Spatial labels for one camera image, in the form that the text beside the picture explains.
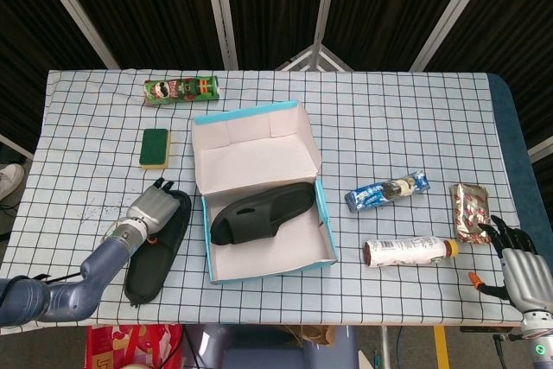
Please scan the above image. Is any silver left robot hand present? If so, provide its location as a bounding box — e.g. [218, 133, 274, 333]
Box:
[127, 177, 181, 232]

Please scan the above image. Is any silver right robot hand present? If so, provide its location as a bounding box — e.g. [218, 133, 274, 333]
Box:
[468, 214, 553, 312]

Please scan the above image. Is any black rubber slipper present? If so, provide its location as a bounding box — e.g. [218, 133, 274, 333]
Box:
[124, 189, 193, 304]
[210, 181, 315, 248]

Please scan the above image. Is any white and teal shoebox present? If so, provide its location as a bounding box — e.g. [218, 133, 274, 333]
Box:
[192, 99, 339, 286]

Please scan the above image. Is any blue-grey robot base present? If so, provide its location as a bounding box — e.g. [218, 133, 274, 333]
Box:
[183, 324, 359, 369]

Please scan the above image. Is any white shoe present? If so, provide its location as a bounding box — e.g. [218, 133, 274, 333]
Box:
[0, 163, 26, 201]

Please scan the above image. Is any green and yellow sponge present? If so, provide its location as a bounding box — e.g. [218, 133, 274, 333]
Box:
[139, 128, 172, 170]

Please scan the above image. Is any silver and red snack packet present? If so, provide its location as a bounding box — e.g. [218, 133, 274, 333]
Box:
[448, 182, 494, 245]

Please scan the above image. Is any green Pringles can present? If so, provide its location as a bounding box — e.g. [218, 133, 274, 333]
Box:
[143, 75, 221, 108]

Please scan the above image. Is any white-label brown drink bottle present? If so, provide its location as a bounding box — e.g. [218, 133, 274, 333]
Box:
[363, 235, 461, 267]

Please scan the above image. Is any red patterned bag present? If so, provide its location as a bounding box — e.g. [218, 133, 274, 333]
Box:
[86, 323, 185, 369]

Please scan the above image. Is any blue Oreo cookie pack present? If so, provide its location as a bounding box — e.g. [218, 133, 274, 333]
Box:
[344, 169, 432, 213]

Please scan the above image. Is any brown paper bag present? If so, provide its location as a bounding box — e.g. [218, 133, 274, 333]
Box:
[280, 324, 337, 347]

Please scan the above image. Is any checkered light blue tablecloth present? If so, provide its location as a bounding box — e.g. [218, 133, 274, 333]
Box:
[0, 68, 535, 335]

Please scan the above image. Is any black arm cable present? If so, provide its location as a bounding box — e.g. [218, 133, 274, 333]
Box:
[28, 271, 83, 286]

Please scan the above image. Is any black folding screen white frame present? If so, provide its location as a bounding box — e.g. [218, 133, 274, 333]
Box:
[0, 0, 553, 162]

